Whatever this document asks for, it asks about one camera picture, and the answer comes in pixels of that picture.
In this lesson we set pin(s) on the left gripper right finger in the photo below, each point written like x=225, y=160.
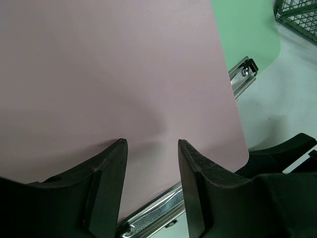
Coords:
x=222, y=204

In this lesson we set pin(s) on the green wire mesh organizer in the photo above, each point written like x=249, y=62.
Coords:
x=299, y=16

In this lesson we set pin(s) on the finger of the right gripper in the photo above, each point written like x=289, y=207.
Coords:
x=277, y=158

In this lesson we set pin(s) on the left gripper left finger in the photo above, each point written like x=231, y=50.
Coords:
x=82, y=202

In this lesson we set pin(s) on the pink clipboard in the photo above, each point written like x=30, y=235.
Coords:
x=78, y=75

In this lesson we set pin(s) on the green clipboard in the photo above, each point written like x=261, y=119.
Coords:
x=249, y=38

